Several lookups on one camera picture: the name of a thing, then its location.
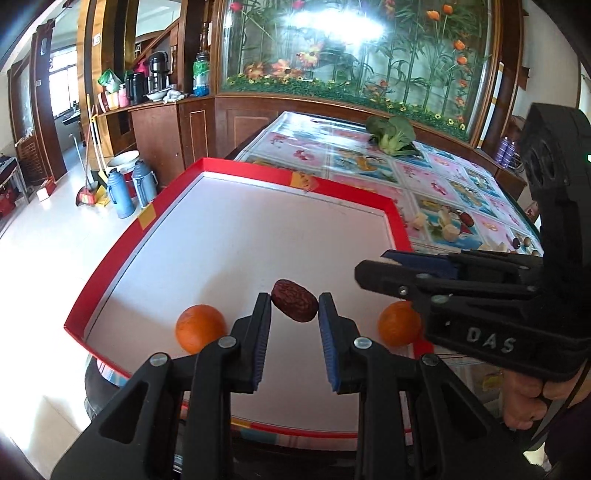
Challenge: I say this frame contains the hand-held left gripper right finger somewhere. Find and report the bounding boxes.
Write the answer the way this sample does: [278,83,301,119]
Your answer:
[318,292,546,480]

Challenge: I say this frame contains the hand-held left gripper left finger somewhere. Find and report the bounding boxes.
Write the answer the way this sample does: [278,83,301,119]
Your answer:
[51,292,273,480]

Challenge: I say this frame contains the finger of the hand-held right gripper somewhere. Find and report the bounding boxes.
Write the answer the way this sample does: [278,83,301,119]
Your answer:
[355,259,540,304]
[380,248,544,278]

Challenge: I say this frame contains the red date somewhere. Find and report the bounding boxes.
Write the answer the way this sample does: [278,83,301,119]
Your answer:
[270,279,319,322]

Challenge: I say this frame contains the red box lid tray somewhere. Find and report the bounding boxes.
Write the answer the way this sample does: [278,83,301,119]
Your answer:
[64,157,428,439]

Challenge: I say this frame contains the person's right forearm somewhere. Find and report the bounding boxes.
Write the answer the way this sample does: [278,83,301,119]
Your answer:
[526,397,591,476]

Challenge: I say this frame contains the person's right hand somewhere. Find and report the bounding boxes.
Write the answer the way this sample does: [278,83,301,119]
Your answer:
[502,368,576,432]

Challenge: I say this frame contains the orange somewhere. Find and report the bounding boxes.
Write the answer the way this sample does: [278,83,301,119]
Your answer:
[175,304,228,355]
[378,301,423,348]

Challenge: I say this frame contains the fruit printed tablecloth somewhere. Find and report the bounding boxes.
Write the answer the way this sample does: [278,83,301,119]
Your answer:
[231,111,546,439]

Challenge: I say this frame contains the green bok choy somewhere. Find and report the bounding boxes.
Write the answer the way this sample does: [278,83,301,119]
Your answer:
[366,115,419,158]

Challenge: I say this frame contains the blue thermos flask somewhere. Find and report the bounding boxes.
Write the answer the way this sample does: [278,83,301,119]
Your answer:
[131,160,159,208]
[106,168,136,219]

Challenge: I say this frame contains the wooden partition cabinet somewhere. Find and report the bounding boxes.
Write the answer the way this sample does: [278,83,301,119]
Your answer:
[97,90,529,199]

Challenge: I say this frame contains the fish tank with flowers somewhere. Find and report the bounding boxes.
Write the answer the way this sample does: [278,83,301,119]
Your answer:
[216,0,503,144]

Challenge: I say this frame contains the red dustpan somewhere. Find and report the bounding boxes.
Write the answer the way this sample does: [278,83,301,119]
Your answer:
[75,182,110,208]

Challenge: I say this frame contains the white basin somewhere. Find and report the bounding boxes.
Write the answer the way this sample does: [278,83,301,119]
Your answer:
[106,150,140,170]

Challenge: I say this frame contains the green label plastic bottle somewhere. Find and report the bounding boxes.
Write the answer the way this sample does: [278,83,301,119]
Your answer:
[192,51,212,97]

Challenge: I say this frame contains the black kettle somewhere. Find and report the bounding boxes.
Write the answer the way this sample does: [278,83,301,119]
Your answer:
[124,71,148,106]

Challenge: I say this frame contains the black silver thermos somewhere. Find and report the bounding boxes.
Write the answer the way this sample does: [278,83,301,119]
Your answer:
[146,51,170,93]

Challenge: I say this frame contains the green bag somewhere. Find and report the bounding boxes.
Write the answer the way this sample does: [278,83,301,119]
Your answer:
[97,69,123,92]

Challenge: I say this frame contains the yellow handled broom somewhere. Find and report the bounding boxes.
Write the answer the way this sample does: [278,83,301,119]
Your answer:
[86,94,112,206]

